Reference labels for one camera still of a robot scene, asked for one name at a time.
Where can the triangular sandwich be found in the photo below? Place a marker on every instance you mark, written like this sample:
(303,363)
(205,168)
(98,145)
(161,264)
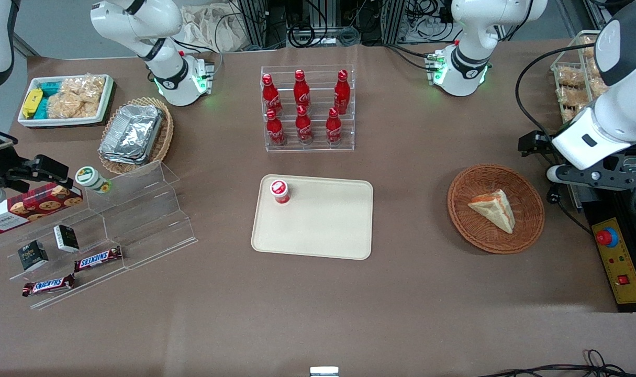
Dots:
(494,210)

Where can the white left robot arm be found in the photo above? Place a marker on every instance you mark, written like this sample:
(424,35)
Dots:
(621,115)

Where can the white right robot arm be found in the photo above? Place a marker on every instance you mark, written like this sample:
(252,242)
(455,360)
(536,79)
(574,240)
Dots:
(174,78)

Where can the round brown wicker basket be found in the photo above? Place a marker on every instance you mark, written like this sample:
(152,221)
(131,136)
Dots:
(469,225)

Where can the oval light wicker basket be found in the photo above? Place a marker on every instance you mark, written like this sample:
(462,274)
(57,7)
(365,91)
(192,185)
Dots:
(166,136)

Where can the beige plastic tray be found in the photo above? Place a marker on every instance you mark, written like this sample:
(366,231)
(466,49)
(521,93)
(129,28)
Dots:
(323,225)

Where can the black counter appliance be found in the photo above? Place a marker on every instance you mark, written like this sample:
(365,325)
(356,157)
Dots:
(626,209)

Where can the red tartan cookie box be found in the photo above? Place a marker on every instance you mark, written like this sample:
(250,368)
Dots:
(32,207)

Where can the red emergency stop button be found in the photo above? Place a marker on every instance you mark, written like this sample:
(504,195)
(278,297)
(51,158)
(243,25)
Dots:
(605,237)

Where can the yellow snack packet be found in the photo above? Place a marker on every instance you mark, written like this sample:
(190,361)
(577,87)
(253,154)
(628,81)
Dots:
(32,102)

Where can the white rectangular snack bin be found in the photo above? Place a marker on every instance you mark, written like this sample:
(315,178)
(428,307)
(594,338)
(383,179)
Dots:
(66,122)

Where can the bagged fried snack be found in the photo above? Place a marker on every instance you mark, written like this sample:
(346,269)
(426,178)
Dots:
(570,76)
(568,115)
(574,97)
(594,68)
(590,47)

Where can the green white yogurt cup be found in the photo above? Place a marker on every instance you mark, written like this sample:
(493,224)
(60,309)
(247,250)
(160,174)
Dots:
(90,178)

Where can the teal snack packets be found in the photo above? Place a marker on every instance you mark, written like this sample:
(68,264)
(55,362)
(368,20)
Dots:
(48,86)

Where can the yellow control box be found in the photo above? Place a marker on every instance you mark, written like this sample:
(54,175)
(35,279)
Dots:
(624,267)

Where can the small black white box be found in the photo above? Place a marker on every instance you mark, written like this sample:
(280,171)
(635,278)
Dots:
(66,238)

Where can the bagged rice crackers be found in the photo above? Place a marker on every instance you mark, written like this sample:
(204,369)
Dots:
(79,97)

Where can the brown chocolate bar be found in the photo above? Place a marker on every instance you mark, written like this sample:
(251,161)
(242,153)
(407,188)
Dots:
(98,259)
(48,286)

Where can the stacked foil trays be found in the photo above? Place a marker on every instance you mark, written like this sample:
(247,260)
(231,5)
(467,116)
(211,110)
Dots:
(132,133)

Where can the clear acrylic stepped shelf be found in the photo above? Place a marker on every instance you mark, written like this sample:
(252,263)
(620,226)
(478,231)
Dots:
(140,220)

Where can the beige cloth bag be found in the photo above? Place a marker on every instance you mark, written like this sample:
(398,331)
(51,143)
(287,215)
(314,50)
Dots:
(213,29)

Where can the red cola bottle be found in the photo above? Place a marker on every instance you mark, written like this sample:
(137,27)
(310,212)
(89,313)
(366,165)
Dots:
(275,131)
(333,130)
(301,91)
(342,94)
(271,97)
(303,128)

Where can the red lidded cup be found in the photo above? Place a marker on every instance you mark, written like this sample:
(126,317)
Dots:
(280,191)

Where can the clear acrylic bottle rack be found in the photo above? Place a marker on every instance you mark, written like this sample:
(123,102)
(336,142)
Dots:
(310,141)

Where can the small white metal block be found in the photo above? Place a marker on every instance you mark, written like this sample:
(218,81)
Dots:
(324,372)

